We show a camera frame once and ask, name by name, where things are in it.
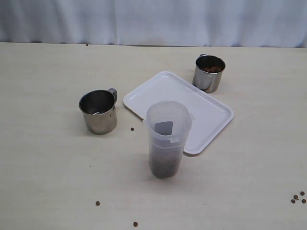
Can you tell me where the steel mug with kibble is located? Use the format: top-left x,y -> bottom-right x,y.
79,88 -> 117,135

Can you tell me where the clear plastic tall container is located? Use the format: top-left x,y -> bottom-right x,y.
143,101 -> 192,179

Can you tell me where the white plastic tray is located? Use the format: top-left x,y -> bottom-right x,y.
123,71 -> 234,156

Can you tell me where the steel mug far right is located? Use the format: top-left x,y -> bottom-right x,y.
192,54 -> 226,93

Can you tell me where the white curtain backdrop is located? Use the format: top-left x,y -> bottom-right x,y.
0,0 -> 307,47

